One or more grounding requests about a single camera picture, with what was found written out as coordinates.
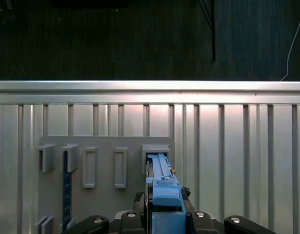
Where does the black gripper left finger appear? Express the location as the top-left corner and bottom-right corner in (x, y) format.
(63, 192), (147, 234)

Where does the grey parts rack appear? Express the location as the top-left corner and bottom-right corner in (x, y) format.
(35, 136), (175, 234)

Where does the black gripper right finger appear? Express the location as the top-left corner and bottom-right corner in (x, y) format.
(180, 186), (277, 234)

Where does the hard disk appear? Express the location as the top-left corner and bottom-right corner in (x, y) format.
(144, 151), (192, 234)

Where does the white cable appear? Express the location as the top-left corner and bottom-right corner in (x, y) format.
(280, 13), (300, 81)

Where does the blue RAM stick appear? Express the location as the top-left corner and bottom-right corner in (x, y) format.
(62, 151), (73, 231)

